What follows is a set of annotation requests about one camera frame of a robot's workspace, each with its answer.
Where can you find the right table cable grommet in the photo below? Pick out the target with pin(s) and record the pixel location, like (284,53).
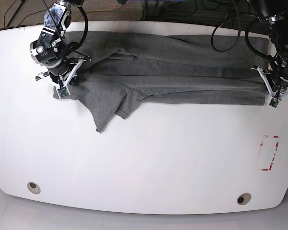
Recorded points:
(243,199)

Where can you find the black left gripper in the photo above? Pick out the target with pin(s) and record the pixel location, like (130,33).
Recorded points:
(276,82)

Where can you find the left table cable grommet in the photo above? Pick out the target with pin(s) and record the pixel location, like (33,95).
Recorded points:
(33,188)

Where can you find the grey t-shirt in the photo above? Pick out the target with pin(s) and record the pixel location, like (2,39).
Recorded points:
(128,69)

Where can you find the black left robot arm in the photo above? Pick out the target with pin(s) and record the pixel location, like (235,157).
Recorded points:
(275,14)

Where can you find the red tape rectangle marking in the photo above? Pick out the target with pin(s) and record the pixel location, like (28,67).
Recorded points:
(267,152)

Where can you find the table cable grommet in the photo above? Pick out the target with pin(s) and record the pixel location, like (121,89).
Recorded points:
(33,188)
(243,199)

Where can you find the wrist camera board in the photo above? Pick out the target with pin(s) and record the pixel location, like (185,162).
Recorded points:
(274,102)
(63,92)

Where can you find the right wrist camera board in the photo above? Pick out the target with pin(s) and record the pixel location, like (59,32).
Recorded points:
(63,92)

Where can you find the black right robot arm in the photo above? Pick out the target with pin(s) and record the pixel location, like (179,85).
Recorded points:
(50,50)

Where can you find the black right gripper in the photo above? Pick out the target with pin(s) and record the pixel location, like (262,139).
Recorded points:
(60,70)

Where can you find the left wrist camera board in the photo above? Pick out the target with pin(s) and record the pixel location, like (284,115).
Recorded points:
(274,102)

